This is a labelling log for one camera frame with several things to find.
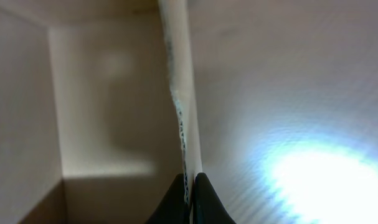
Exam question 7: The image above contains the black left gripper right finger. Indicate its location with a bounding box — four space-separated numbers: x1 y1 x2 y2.
194 172 235 224

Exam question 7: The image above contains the brown cardboard box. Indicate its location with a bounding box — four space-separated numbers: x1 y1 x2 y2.
0 0 378 223

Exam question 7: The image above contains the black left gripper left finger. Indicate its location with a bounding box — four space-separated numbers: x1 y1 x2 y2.
145 174 189 224

